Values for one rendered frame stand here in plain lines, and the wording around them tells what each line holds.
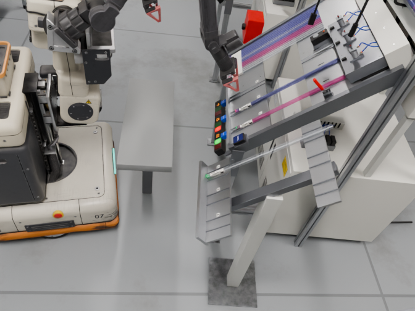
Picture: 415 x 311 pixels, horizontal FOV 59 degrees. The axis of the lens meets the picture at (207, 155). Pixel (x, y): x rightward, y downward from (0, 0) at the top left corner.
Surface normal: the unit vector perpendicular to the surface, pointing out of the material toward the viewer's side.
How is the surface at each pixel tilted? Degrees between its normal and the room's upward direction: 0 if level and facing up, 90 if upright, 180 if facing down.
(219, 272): 0
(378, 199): 90
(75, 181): 0
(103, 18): 97
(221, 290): 0
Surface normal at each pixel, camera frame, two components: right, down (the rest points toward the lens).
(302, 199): -0.02, 0.75
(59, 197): 0.14, -0.65
